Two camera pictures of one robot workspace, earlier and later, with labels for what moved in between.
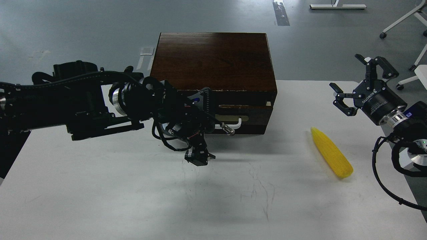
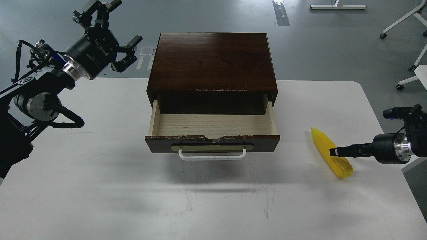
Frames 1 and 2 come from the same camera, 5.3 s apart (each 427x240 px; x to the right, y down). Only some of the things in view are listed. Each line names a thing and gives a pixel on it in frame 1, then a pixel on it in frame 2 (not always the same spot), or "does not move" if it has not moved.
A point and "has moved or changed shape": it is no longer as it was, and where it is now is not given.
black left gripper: x=190 y=119 → x=93 y=52
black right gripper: x=375 y=97 → x=388 y=148
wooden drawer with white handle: x=244 y=121 has moved or changed shape
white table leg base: x=335 y=6 does not move
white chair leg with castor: x=421 y=70 does not move
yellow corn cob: x=333 y=154 does not move
